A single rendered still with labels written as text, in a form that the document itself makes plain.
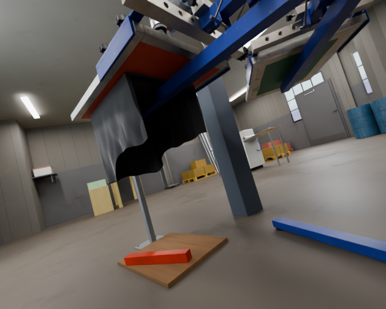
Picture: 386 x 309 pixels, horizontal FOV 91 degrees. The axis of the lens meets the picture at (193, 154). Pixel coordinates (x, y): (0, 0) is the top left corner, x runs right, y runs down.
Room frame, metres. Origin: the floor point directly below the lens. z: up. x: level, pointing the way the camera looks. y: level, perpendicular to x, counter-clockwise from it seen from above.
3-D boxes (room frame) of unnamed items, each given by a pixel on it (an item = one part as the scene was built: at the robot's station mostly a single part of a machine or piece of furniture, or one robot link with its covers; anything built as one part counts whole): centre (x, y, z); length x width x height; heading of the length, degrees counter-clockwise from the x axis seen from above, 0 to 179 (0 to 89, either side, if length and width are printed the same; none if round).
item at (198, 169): (7.95, -0.02, 0.38); 1.39 x 1.04 x 0.76; 120
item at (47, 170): (5.68, 4.50, 1.65); 0.44 x 0.37 x 0.25; 120
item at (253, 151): (5.20, -1.35, 0.53); 2.24 x 0.58 x 1.06; 32
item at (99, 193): (6.02, 2.66, 1.12); 1.67 x 1.49 x 2.23; 30
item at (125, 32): (0.69, 0.17, 0.97); 0.30 x 0.05 x 0.07; 47
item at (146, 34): (1.06, 0.16, 0.97); 0.79 x 0.58 x 0.04; 47
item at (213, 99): (1.62, -0.30, 0.60); 0.18 x 0.18 x 1.20; 30
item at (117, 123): (0.95, 0.34, 0.74); 0.46 x 0.04 x 0.42; 47
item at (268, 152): (6.88, -2.61, 0.22); 1.20 x 0.83 x 0.43; 30
